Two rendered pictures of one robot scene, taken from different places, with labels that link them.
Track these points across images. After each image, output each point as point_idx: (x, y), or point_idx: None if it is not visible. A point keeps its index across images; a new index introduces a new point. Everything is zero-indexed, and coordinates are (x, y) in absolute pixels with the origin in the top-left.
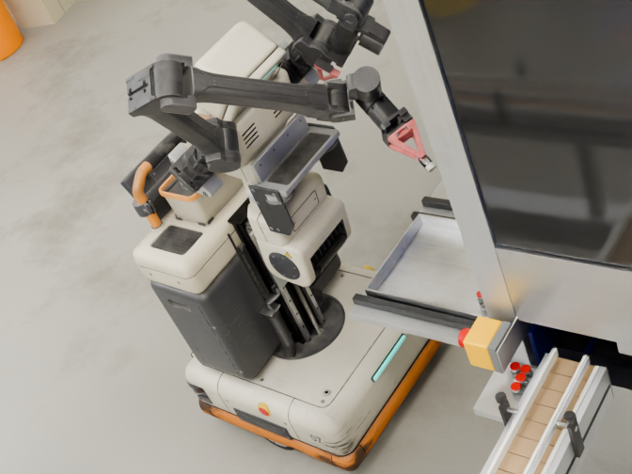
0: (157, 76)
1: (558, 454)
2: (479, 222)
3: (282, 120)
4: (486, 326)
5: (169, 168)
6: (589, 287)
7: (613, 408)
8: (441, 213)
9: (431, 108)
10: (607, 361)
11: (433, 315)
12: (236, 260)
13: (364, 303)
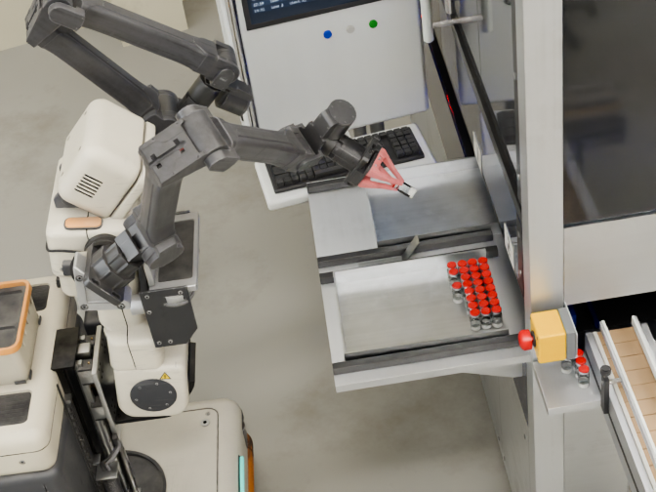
0: (197, 130)
1: None
2: (554, 204)
3: None
4: (548, 318)
5: (85, 282)
6: (652, 237)
7: None
8: (345, 267)
9: (540, 89)
10: (624, 326)
11: (436, 350)
12: (64, 419)
13: (349, 368)
